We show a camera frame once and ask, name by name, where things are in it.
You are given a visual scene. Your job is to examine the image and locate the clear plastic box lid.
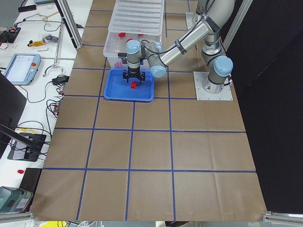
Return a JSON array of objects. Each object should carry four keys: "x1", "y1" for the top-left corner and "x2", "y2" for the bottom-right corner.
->
[{"x1": 108, "y1": 0, "x2": 164, "y2": 36}]

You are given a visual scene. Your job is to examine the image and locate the blue plastic tray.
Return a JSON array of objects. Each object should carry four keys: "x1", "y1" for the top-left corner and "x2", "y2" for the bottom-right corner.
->
[{"x1": 104, "y1": 69, "x2": 154, "y2": 102}]

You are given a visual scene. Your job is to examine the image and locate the clear plastic storage box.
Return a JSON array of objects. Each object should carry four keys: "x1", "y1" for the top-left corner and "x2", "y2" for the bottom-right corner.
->
[{"x1": 103, "y1": 32, "x2": 162, "y2": 69}]

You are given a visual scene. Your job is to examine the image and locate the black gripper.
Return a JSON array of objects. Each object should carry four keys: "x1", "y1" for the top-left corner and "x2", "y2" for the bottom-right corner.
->
[{"x1": 123, "y1": 54, "x2": 146, "y2": 84}]

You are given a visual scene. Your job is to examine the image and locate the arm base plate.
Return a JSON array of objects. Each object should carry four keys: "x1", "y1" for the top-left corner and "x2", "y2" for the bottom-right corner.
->
[
  {"x1": 193, "y1": 71, "x2": 233, "y2": 101},
  {"x1": 186, "y1": 12, "x2": 201, "y2": 30}
]

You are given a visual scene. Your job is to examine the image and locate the teach pendant tablet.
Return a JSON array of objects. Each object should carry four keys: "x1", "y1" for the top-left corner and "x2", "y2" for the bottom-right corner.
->
[{"x1": 4, "y1": 53, "x2": 41, "y2": 86}]

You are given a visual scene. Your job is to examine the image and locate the metal reacher grabber tool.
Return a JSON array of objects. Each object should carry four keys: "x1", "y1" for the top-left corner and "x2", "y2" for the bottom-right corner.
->
[{"x1": 43, "y1": 21, "x2": 64, "y2": 77}]

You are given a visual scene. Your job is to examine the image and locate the aluminium frame post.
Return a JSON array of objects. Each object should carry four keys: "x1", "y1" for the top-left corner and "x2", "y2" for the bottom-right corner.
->
[{"x1": 54, "y1": 0, "x2": 83, "y2": 49}]

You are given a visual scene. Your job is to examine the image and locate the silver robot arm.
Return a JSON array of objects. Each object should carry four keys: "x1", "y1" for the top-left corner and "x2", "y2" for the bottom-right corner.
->
[{"x1": 123, "y1": 0, "x2": 234, "y2": 94}]

